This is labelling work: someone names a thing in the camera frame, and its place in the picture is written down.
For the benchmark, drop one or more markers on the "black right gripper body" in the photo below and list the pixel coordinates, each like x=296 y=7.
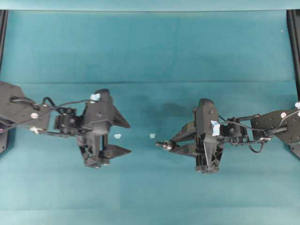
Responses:
x=209 y=149

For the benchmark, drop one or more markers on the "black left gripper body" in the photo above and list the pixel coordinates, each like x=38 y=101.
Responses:
x=97 y=120

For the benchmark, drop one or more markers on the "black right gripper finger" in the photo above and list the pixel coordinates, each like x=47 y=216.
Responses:
x=186 y=150
x=187 y=133

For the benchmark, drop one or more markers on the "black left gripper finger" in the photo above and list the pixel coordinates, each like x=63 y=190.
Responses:
x=117 y=119
x=112 y=151

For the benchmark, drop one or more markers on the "silver metal washer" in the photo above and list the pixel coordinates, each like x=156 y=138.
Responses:
x=168 y=145

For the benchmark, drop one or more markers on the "threaded metal shaft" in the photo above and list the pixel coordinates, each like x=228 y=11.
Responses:
x=161 y=144

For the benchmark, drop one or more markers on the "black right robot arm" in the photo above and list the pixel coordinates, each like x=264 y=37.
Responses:
x=283 y=124

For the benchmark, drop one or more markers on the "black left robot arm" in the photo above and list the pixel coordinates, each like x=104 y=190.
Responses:
x=46 y=118

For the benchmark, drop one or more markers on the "black aluminium frame rail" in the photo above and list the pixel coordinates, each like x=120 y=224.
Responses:
x=3 y=27

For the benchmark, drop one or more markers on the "black right frame rail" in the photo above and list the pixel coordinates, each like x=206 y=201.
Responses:
x=293 y=24

